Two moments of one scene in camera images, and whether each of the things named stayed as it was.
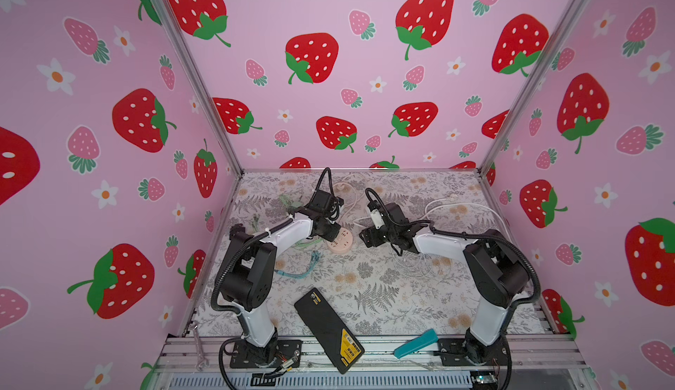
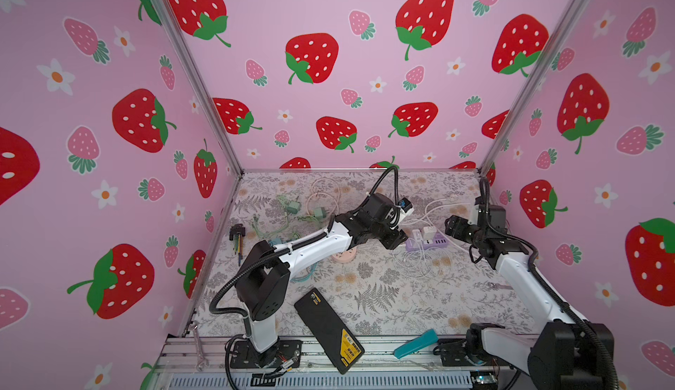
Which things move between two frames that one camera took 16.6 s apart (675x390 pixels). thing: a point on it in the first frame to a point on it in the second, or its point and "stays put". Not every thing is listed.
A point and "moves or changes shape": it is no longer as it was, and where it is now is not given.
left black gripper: [330, 235] to [394, 238]
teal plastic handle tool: [416, 344] stays put
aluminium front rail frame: [522, 364] stays put
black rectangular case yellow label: [330, 331] stays put
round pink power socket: [342, 242] moves or changes shape
